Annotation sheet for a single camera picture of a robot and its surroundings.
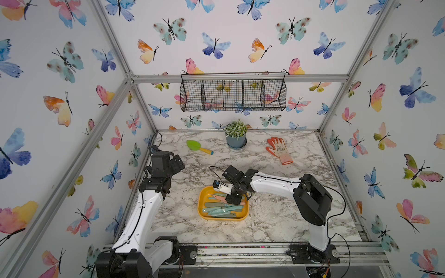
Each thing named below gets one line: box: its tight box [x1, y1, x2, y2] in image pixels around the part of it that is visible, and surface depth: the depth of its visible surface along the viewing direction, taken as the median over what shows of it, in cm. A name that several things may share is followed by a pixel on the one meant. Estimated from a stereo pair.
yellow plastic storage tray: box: [197, 185, 250, 222], surface depth 86 cm
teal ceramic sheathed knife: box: [202, 205, 244, 217], surface depth 86 cm
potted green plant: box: [224, 118, 248, 151], surface depth 103 cm
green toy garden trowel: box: [186, 140, 214, 156], surface depth 117 cm
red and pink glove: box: [265, 136, 294, 166], surface depth 112 cm
